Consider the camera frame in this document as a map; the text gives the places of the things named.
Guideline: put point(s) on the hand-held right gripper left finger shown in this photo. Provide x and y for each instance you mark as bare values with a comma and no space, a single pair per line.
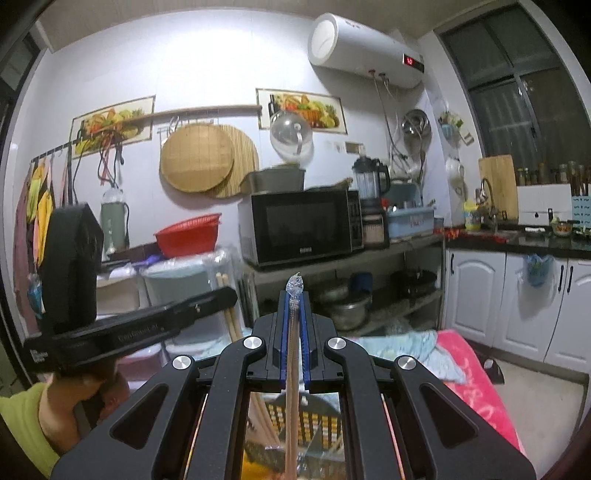
285,341

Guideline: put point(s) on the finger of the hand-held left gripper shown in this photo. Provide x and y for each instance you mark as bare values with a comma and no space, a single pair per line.
203,304

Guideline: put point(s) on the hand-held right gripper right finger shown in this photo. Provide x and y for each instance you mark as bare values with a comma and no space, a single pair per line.
302,341

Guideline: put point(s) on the wooden chopstick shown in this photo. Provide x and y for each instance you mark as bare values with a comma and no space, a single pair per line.
292,415

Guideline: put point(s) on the dark green utensil holder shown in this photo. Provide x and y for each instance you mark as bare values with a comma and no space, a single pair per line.
318,422

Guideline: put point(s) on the person's left hand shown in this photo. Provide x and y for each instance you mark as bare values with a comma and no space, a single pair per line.
62,406

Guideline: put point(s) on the wooden rolling pins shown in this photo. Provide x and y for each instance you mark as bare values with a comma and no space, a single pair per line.
231,314

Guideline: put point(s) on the pale blue plastic drawer unit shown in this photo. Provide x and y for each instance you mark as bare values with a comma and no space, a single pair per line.
184,281

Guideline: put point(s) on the steel pot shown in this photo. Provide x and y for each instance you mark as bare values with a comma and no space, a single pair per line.
351,314

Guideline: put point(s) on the green insulated bottle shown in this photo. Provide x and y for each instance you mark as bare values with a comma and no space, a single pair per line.
113,221

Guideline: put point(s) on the red plastic basin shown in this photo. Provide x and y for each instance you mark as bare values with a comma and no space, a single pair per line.
189,237

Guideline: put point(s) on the hanging yellow cloths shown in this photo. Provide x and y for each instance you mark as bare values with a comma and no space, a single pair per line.
39,203

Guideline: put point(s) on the grey metal shelf rack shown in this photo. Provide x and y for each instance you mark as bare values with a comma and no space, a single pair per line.
351,258

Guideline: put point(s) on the light blue printed cloth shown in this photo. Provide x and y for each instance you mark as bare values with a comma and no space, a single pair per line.
406,355

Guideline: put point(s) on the black microwave oven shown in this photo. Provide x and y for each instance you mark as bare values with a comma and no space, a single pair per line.
300,226

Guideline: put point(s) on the black wok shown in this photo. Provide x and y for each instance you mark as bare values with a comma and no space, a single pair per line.
413,284

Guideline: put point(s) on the grey container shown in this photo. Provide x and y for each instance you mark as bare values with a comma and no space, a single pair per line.
274,181

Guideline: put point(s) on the round bamboo mat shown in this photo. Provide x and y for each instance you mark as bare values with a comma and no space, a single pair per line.
196,159
247,166

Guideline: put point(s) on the light blue dish rack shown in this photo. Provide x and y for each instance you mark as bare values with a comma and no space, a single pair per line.
411,221

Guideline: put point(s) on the black blender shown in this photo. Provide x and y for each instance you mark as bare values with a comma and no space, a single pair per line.
369,184

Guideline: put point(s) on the pink printed blanket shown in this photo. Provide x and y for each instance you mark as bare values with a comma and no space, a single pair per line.
471,369

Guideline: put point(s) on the white kitchen cabinets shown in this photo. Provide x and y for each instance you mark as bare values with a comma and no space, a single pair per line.
480,300

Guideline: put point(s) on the glass pot lid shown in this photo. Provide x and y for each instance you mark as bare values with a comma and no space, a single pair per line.
288,136

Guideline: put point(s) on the long wooden rod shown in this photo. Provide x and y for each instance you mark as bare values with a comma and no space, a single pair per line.
198,113

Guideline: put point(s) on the yellow jar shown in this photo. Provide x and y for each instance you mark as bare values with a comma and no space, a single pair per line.
472,219

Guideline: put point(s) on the hanging white mug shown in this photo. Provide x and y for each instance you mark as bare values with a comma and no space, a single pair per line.
455,175

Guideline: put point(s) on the metal sink faucet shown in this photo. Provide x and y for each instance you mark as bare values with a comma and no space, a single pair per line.
488,194

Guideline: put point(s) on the hanging steel bowl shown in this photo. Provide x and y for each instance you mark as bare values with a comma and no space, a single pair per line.
415,129

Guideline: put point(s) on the blue plastic bag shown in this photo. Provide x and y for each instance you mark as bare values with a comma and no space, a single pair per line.
538,272

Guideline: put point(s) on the wooden cutting board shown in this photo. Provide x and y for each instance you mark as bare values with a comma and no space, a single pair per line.
498,184

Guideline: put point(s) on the white water heater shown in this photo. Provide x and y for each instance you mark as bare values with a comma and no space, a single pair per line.
364,50

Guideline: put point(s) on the light blue knife holder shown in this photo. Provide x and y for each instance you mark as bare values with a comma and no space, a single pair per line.
581,210

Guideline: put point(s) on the dark framed window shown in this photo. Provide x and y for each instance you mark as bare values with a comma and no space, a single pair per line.
521,92

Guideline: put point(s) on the fruit wall poster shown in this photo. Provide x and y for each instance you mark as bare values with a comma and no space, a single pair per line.
318,110
111,124

